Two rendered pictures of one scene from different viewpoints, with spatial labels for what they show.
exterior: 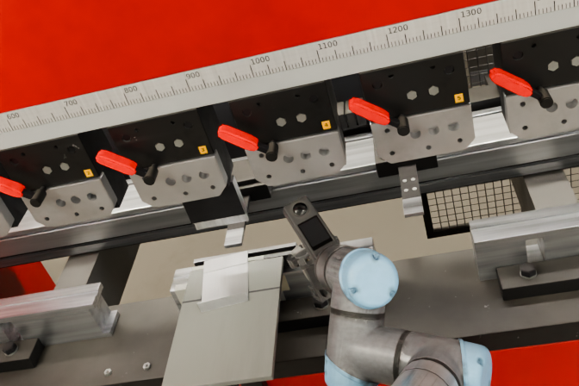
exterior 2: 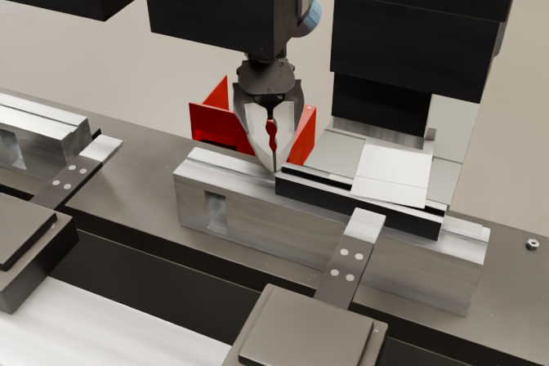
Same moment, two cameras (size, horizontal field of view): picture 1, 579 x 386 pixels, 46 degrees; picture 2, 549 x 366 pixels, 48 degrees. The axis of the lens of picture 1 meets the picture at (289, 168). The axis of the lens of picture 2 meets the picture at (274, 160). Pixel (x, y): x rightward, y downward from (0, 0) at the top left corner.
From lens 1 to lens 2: 157 cm
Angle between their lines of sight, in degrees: 107
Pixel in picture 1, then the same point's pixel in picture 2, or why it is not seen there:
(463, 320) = (151, 143)
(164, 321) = (514, 305)
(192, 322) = (447, 135)
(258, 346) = not seen: hidden behind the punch
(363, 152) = (37, 323)
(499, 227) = (46, 122)
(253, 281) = (354, 149)
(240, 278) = (371, 158)
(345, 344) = not seen: outside the picture
